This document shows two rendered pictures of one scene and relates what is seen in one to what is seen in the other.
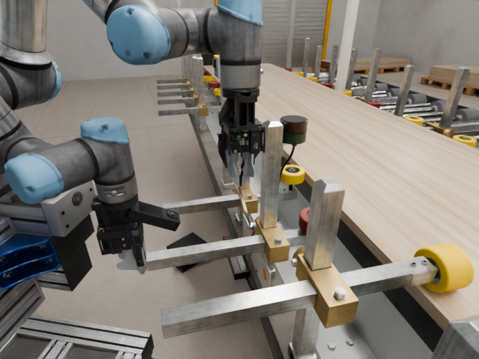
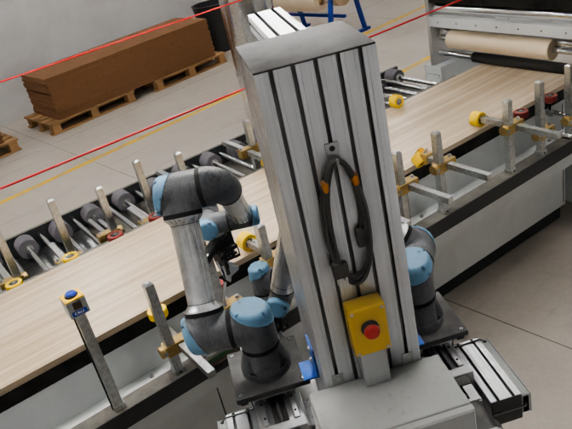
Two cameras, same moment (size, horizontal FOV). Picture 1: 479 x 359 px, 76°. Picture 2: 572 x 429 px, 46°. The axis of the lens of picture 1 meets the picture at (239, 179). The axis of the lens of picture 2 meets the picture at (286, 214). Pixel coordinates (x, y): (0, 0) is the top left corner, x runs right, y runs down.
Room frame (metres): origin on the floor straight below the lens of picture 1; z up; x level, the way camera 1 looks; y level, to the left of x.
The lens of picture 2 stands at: (0.92, 2.18, 2.38)
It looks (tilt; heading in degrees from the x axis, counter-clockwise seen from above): 28 degrees down; 255
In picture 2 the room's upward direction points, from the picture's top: 13 degrees counter-clockwise
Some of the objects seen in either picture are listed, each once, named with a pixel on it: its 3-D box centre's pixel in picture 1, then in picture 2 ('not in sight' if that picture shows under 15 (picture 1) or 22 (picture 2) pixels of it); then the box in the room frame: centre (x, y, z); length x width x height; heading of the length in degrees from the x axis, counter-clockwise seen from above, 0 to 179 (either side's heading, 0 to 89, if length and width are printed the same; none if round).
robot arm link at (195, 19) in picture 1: (183, 32); (212, 224); (0.61, 0.10, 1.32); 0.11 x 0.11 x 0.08; 72
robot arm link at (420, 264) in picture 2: not in sight; (413, 274); (0.15, 0.65, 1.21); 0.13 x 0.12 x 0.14; 55
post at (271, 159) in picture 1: (268, 212); (219, 299); (0.64, -0.07, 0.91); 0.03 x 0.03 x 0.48; 14
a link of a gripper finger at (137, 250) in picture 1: (137, 248); not in sight; (0.50, 0.22, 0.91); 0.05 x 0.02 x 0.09; 14
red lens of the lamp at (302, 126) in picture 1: (293, 124); not in sight; (0.65, -0.12, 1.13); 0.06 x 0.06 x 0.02
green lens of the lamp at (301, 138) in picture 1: (292, 134); not in sight; (0.65, -0.12, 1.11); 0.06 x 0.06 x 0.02
